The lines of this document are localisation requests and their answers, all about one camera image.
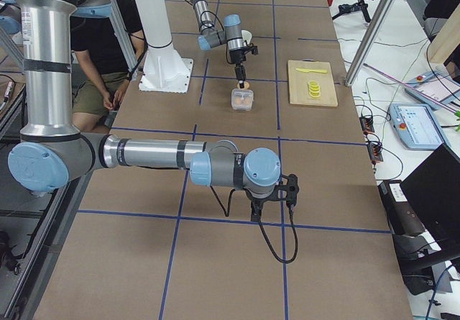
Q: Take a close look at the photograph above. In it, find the brown egg from bowl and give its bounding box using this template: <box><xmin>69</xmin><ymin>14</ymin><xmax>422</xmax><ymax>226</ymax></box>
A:
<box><xmin>236</xmin><ymin>81</ymin><xmax>249</xmax><ymax>89</ymax></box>

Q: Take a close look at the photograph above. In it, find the clear plastic egg box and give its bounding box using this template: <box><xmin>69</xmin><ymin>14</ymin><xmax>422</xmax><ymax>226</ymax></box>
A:
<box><xmin>231</xmin><ymin>88</ymin><xmax>254</xmax><ymax>111</ymax></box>

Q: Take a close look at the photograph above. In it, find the white round bowl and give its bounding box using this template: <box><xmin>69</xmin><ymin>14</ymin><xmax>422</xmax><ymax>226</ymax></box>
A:
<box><xmin>241</xmin><ymin>29</ymin><xmax>252</xmax><ymax>46</ymax></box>

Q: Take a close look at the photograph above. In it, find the bamboo cutting board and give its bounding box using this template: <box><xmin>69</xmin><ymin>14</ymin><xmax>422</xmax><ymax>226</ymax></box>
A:
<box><xmin>287</xmin><ymin>60</ymin><xmax>338</xmax><ymax>107</ymax></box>

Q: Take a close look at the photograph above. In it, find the yellow plastic knife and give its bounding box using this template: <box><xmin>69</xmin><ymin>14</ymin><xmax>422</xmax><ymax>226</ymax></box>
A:
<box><xmin>295</xmin><ymin>68</ymin><xmax>328</xmax><ymax>74</ymax></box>

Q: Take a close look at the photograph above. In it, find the lemon slice four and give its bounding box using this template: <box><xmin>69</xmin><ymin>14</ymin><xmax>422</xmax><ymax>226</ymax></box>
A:
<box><xmin>308</xmin><ymin>91</ymin><xmax>321</xmax><ymax>99</ymax></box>

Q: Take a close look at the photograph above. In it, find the seated person in black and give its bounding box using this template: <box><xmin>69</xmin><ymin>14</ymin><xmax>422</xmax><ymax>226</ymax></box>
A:
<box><xmin>70</xmin><ymin>17</ymin><xmax>130</xmax><ymax>134</ymax></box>

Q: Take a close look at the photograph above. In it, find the black computer monitor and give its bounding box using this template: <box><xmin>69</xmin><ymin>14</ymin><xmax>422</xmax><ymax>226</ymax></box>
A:
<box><xmin>378</xmin><ymin>144</ymin><xmax>459</xmax><ymax>295</ymax></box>

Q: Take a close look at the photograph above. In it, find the near blue teach pendant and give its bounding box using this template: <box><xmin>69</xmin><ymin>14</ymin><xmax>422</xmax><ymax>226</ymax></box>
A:
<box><xmin>389</xmin><ymin>103</ymin><xmax>450</xmax><ymax>150</ymax></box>

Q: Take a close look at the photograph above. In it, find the blue teach pendant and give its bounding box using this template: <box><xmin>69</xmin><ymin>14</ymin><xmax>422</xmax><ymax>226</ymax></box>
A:
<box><xmin>389</xmin><ymin>103</ymin><xmax>450</xmax><ymax>150</ymax></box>
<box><xmin>405</xmin><ymin>71</ymin><xmax>459</xmax><ymax>110</ymax></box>

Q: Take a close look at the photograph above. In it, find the far blue teach pendant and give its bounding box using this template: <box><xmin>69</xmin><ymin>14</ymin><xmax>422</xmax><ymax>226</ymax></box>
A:
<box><xmin>405</xmin><ymin>71</ymin><xmax>459</xmax><ymax>110</ymax></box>

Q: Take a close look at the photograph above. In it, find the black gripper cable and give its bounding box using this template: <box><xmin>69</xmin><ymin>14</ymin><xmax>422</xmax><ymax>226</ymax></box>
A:
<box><xmin>208</xmin><ymin>185</ymin><xmax>299</xmax><ymax>264</ymax></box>

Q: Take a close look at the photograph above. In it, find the white pedestal column base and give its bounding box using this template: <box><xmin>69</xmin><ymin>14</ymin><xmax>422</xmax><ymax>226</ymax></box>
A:
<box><xmin>135</xmin><ymin>0</ymin><xmax>193</xmax><ymax>93</ymax></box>

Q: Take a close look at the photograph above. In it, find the black camera tripod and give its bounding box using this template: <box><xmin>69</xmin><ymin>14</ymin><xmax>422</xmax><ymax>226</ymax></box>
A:
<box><xmin>332</xmin><ymin>0</ymin><xmax>374</xmax><ymax>24</ymax></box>

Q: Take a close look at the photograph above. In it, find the aluminium frame post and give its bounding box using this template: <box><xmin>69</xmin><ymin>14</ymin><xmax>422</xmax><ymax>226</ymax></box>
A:
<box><xmin>344</xmin><ymin>0</ymin><xmax>394</xmax><ymax>87</ymax></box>

